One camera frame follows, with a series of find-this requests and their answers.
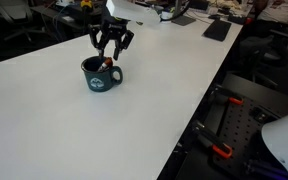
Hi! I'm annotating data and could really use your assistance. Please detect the dark teal mug with logo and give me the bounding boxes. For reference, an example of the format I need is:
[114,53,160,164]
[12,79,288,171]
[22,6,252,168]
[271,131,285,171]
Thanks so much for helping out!
[80,55,124,93]

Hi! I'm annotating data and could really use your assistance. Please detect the white mug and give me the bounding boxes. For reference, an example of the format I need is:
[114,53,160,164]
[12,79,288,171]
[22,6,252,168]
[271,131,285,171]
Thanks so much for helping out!
[160,10,174,22]

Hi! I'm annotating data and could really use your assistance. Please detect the yellow object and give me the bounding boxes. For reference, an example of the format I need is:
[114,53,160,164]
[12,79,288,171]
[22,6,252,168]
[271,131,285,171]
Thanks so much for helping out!
[80,0,94,9]

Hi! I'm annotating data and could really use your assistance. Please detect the marker with red cap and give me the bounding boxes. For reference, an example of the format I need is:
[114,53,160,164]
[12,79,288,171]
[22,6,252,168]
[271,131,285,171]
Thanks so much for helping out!
[97,57,114,73]

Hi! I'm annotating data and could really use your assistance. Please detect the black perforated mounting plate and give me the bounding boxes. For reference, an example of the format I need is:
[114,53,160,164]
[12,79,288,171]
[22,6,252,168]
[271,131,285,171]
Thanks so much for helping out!
[212,96,287,180]

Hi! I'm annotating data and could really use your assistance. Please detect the gray monitor stand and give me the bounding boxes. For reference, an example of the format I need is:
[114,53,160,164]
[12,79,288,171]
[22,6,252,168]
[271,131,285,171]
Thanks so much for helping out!
[170,0,197,27]

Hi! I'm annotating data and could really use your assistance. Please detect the person in white shirt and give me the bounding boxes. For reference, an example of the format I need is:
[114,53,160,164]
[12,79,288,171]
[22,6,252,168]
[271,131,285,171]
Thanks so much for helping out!
[260,0,288,22]

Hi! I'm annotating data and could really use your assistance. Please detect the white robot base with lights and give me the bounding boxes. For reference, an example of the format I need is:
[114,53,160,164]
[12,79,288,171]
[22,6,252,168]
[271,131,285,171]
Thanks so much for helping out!
[261,107,288,176]

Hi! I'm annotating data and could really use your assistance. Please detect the black connector block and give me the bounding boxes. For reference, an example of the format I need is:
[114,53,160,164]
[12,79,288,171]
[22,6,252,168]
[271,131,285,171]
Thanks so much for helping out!
[250,106,268,123]

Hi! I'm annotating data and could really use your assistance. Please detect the black keyboard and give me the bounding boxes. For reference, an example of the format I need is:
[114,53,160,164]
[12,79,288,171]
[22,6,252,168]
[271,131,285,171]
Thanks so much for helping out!
[202,19,233,43]

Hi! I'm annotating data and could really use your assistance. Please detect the black robot cart top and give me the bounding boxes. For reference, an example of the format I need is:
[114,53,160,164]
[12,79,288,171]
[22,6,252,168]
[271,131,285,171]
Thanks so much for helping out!
[222,73,288,118]

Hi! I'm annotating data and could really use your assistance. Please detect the gray office chair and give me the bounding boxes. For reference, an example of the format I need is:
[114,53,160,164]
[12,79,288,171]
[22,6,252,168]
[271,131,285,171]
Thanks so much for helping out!
[0,0,33,43]

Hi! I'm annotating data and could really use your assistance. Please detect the black clamp with orange handle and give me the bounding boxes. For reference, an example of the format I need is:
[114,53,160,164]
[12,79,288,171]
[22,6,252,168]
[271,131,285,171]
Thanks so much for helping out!
[212,84,244,106]
[192,119,234,160]

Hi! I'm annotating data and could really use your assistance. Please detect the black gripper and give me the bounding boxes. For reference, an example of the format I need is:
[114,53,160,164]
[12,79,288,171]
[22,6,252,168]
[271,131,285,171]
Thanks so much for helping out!
[88,15,135,62]

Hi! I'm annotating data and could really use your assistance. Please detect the black computer mouse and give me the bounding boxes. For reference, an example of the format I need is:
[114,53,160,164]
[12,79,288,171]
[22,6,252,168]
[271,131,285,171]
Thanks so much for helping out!
[207,13,222,20]

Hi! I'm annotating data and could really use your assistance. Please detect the dark office chair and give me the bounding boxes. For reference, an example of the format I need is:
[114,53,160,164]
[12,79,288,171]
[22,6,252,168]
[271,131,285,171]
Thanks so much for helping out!
[237,18,288,91]

